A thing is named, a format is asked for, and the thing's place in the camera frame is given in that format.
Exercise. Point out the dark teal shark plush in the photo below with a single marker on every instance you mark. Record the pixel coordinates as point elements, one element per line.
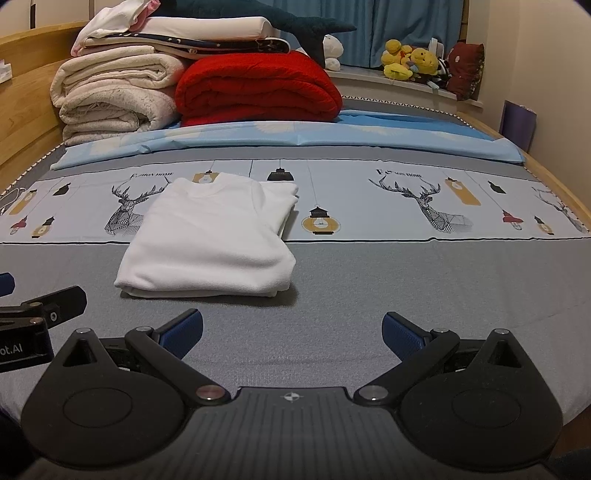
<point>295,23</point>

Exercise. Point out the grey printed bed sheet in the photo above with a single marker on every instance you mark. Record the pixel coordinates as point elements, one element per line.
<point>369,277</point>

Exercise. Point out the tissue box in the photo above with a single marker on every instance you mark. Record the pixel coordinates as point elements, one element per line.
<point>4,71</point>

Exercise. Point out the teal curtain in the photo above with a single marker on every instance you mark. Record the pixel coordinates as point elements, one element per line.
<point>392,18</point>

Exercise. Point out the dark red cushion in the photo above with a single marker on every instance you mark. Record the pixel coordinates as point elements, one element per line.
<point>466,69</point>

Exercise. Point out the wooden bed frame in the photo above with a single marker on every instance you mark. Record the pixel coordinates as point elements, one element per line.
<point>27,92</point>

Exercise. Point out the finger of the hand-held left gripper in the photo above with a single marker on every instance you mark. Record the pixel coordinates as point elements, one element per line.
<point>5,282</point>
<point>60,302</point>

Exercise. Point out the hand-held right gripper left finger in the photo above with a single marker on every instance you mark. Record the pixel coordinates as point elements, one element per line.
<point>184,330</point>

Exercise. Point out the window ledge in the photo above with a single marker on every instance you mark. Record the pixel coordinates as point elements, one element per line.
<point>369,78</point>

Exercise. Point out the yellow plush toy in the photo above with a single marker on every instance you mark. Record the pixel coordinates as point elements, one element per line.
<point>397,57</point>
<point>425,60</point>

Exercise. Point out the cream fleece folded blanket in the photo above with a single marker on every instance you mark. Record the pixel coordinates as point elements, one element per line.
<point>111,117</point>

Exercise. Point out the white small shirt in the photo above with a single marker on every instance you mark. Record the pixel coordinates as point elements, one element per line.
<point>207,240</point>

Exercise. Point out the white folded cloth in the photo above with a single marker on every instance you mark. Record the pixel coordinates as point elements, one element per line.
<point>120,16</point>

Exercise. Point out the purple board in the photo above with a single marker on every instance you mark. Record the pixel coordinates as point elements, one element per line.
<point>519,124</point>

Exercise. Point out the light blue sheet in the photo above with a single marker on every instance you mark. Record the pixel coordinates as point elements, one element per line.
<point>323,134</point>

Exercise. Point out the white plush toy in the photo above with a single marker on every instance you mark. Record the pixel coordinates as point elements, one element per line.
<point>333,48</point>

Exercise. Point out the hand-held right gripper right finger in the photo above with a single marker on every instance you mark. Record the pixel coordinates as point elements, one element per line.
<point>401,334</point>

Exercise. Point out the striped plush toy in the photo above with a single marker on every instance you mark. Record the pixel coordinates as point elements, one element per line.
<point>442,69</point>

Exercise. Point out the red folded blanket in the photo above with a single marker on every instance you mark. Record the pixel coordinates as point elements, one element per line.
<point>258,87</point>

